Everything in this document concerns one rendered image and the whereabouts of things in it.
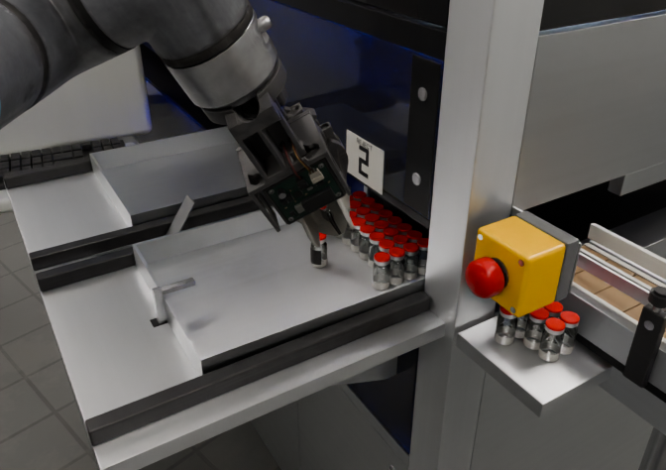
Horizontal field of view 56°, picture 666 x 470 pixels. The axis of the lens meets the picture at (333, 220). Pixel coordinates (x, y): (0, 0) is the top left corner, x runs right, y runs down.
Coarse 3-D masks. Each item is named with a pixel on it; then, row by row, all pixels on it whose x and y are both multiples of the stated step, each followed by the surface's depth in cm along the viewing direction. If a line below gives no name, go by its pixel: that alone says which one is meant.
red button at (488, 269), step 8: (472, 264) 62; (480, 264) 61; (488, 264) 61; (496, 264) 61; (472, 272) 62; (480, 272) 61; (488, 272) 60; (496, 272) 60; (472, 280) 62; (480, 280) 61; (488, 280) 60; (496, 280) 60; (472, 288) 62; (480, 288) 61; (488, 288) 60; (496, 288) 60; (480, 296) 62; (488, 296) 61
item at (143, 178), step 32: (224, 128) 120; (96, 160) 110; (128, 160) 113; (160, 160) 115; (192, 160) 115; (224, 160) 115; (128, 192) 103; (160, 192) 103; (192, 192) 103; (224, 192) 96; (128, 224) 93
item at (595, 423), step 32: (640, 224) 95; (288, 416) 135; (320, 416) 118; (352, 416) 105; (480, 416) 85; (512, 416) 90; (544, 416) 95; (576, 416) 101; (608, 416) 108; (288, 448) 140; (320, 448) 123; (352, 448) 109; (384, 448) 98; (480, 448) 89; (512, 448) 94; (544, 448) 100; (576, 448) 107; (608, 448) 114; (640, 448) 124
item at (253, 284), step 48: (192, 240) 87; (240, 240) 90; (288, 240) 90; (336, 240) 90; (192, 288) 80; (240, 288) 80; (288, 288) 80; (336, 288) 80; (192, 336) 72; (240, 336) 72; (288, 336) 68
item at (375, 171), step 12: (348, 132) 82; (348, 144) 83; (360, 144) 80; (372, 144) 78; (348, 156) 84; (360, 156) 81; (372, 156) 78; (384, 156) 76; (348, 168) 84; (372, 168) 79; (372, 180) 80
